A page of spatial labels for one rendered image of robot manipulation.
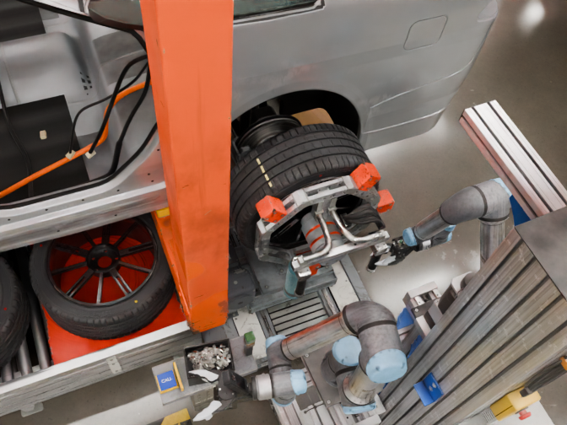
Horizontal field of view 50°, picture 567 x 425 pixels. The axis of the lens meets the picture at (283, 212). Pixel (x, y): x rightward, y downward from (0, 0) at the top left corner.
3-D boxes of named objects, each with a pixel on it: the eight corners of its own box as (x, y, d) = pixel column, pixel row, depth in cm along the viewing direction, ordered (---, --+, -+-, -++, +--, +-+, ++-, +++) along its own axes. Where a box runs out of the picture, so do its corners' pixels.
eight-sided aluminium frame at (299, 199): (358, 230, 295) (383, 164, 249) (364, 241, 292) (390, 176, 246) (251, 265, 281) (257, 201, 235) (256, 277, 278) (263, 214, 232)
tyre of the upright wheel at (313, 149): (285, 223, 317) (382, 142, 287) (303, 261, 306) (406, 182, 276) (191, 202, 266) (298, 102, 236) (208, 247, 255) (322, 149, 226)
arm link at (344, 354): (356, 342, 230) (363, 329, 218) (364, 378, 223) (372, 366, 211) (325, 346, 228) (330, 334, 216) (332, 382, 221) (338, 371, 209)
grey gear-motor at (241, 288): (229, 249, 340) (229, 216, 310) (255, 315, 321) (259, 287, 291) (197, 258, 335) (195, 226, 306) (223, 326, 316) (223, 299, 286)
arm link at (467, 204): (461, 221, 208) (407, 253, 254) (488, 212, 211) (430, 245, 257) (448, 190, 210) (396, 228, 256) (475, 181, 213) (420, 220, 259)
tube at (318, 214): (321, 213, 251) (324, 199, 242) (340, 253, 242) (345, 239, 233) (281, 225, 246) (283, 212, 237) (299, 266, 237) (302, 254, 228)
